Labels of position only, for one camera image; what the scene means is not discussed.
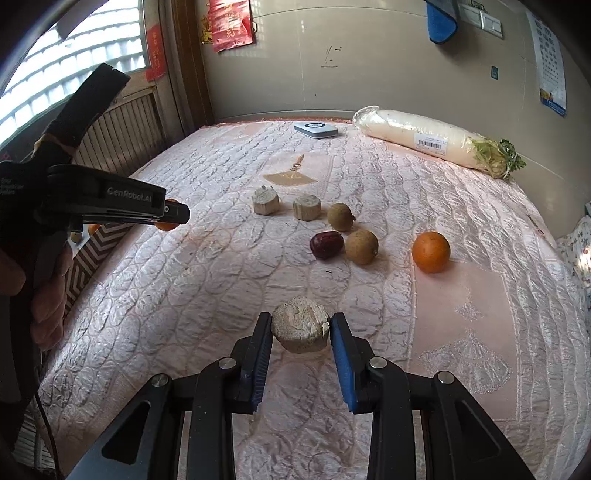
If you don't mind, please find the pink quilted bed cover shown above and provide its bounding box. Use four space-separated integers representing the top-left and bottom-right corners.
40 121 590 479

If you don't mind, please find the brown longan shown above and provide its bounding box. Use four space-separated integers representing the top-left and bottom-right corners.
327 203 356 232
345 230 379 266

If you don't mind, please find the red window side couplet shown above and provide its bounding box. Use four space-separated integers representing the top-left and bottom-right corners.
145 24 167 82

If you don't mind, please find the large corn cob chunk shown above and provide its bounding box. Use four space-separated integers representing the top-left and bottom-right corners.
271 296 329 354

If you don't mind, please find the wall calendar poster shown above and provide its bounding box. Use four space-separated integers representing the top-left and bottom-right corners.
527 11 567 117

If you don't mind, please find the blue hanging cloth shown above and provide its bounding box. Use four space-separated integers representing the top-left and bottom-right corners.
426 0 459 45

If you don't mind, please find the floral pillow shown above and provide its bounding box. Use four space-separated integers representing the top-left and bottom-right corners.
557 216 591 314

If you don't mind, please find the dark red jujube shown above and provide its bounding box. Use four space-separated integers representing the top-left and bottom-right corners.
310 231 345 260

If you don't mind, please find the corn cob chunk with tip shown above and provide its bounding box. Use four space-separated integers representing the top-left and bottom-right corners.
252 186 280 216

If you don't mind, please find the large orange mandarin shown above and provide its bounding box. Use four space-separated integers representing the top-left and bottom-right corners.
155 198 184 231

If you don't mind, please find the wrapped white daikon radish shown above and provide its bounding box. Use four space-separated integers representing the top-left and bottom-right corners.
353 106 526 179

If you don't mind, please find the red paper wall decoration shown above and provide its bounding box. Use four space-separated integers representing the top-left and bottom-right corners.
201 0 254 53

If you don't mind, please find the white wall switch panel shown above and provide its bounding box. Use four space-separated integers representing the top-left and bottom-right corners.
458 3 504 39

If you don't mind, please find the white blue flat device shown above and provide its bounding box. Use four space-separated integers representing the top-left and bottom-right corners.
294 121 339 139

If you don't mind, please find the striped cardboard box tray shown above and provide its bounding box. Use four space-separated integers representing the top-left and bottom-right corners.
64 224 132 324

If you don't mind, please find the small corn cob chunk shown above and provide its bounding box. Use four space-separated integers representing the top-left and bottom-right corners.
293 194 322 221

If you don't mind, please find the person left hand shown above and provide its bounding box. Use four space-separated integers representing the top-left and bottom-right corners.
1 243 72 351

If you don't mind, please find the window with bars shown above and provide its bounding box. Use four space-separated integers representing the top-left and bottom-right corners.
1 0 146 143

